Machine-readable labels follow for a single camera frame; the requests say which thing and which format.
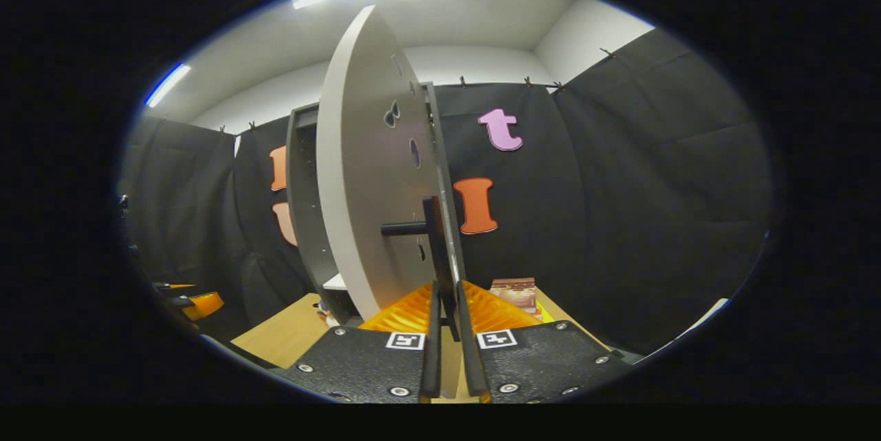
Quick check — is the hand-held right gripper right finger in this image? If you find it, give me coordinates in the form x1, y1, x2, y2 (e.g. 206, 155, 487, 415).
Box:
454, 281, 634, 404

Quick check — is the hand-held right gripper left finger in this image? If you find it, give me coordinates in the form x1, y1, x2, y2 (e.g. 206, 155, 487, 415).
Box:
279, 281, 443, 404

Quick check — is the black door handle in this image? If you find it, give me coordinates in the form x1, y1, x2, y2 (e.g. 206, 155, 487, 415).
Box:
381, 195, 460, 342

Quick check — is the grey cabinet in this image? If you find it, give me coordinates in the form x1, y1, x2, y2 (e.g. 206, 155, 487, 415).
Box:
286, 103, 359, 326

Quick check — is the beige cabinet door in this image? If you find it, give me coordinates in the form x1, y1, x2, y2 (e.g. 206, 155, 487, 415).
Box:
315, 4, 469, 325

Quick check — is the stack of books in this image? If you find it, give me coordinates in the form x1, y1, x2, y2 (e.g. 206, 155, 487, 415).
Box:
490, 278, 553, 323

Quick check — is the ceiling light tube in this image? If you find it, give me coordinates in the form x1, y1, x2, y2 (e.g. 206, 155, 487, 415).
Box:
145, 63, 192, 109

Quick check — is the black backdrop cloth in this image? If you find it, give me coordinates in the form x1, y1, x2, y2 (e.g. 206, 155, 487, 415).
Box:
118, 28, 775, 356

